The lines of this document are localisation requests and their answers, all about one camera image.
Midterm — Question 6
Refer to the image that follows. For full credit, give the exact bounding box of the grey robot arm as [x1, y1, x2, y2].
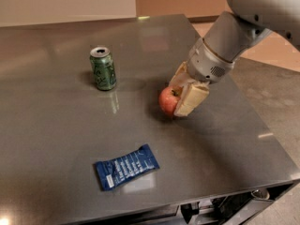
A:
[161, 0, 300, 116]

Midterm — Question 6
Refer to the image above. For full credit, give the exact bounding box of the red apple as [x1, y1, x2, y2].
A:
[158, 86, 182, 117]

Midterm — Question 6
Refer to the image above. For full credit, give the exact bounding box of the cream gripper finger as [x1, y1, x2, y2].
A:
[173, 82, 209, 117]
[169, 62, 191, 96]

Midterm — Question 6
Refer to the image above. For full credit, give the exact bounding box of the green soda can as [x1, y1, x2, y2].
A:
[90, 46, 116, 91]

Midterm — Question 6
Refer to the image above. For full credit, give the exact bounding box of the dark drawer under table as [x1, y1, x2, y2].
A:
[134, 184, 293, 225]

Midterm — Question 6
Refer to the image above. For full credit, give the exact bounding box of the blue rxbar wrapper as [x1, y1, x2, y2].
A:
[95, 144, 159, 191]

